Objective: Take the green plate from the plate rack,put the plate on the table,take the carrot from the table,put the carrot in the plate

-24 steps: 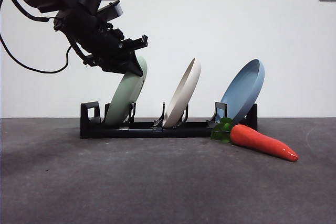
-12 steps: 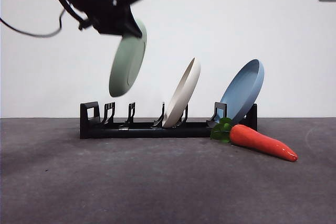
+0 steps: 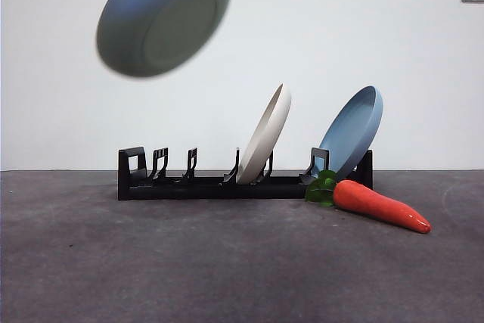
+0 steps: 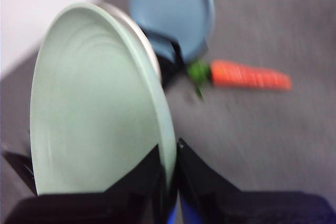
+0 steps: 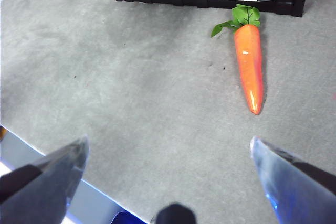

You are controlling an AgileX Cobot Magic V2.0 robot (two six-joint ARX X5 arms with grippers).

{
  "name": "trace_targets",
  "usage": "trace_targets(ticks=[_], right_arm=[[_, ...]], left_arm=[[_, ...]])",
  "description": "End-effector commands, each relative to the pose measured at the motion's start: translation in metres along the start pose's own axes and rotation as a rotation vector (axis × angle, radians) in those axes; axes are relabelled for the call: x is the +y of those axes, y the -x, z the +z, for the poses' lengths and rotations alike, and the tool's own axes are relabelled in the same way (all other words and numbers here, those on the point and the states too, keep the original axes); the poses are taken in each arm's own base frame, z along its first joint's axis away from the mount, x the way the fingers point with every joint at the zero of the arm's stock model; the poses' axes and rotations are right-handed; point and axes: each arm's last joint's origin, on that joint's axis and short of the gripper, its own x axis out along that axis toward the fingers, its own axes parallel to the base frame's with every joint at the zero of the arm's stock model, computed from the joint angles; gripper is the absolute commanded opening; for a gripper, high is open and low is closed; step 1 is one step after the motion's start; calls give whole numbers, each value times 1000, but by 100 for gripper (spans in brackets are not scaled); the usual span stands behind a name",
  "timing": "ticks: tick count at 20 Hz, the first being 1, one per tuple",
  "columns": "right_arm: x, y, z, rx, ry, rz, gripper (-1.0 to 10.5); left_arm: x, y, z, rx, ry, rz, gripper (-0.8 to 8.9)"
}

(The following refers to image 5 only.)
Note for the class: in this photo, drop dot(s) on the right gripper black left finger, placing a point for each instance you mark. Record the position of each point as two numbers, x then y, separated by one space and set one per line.
44 195

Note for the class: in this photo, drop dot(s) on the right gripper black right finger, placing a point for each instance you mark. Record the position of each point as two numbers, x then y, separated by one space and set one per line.
296 192

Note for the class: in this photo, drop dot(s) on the orange toy carrot green leaves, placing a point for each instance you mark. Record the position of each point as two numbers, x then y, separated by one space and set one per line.
249 64

